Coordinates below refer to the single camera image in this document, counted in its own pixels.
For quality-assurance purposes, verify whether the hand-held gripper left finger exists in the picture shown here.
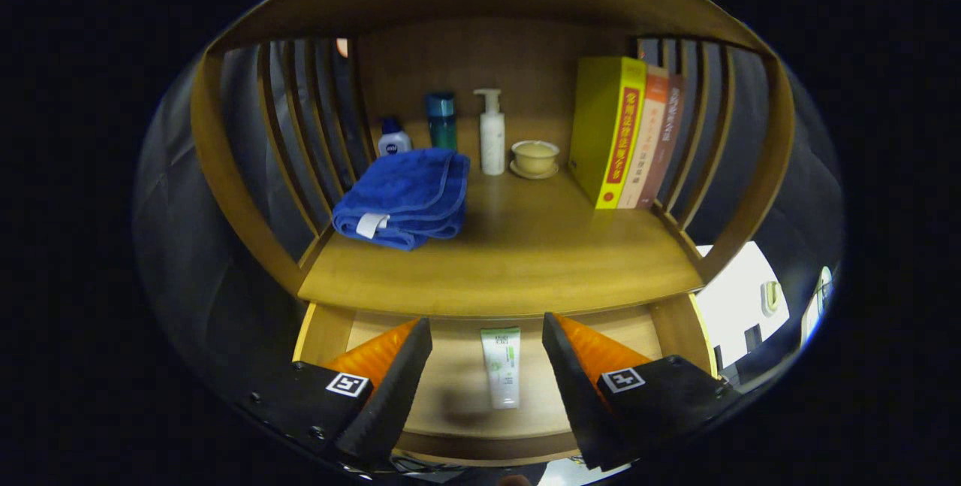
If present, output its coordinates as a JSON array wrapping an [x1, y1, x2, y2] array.
[[236, 317, 434, 472]]

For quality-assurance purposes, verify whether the white pump bottle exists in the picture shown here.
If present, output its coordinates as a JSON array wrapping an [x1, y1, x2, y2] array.
[[474, 88, 506, 176]]

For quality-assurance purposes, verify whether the teal bottle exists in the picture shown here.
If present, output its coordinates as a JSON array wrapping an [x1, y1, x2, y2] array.
[[426, 91, 457, 152]]

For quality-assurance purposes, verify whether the yellow book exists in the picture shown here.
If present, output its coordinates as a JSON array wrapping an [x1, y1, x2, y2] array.
[[568, 56, 647, 210]]

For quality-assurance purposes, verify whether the beige lidded tea bowl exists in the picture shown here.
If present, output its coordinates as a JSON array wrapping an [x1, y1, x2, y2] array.
[[510, 140, 561, 180]]

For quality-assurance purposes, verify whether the small white blue-capped bottle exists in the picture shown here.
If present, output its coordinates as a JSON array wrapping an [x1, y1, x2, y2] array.
[[378, 118, 412, 157]]

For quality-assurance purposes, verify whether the wooden drawer with black knob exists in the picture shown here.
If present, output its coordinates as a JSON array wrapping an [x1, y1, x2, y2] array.
[[293, 294, 720, 468]]

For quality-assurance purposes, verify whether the white table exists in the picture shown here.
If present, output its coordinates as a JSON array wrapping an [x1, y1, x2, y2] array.
[[694, 240, 791, 348]]

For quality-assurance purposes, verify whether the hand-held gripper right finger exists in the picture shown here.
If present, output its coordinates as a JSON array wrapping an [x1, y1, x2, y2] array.
[[542, 312, 740, 472]]

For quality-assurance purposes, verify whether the brown book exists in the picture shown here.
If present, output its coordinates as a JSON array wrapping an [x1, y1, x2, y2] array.
[[637, 74, 685, 209]]

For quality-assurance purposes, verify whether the orange book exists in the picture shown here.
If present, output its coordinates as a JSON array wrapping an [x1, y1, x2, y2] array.
[[617, 65, 670, 209]]

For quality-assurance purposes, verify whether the blue folded towel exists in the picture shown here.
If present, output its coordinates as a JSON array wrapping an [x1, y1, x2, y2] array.
[[332, 148, 471, 252]]

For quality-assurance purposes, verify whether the white green cream tube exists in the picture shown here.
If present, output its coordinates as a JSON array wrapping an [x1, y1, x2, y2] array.
[[480, 326, 522, 409]]

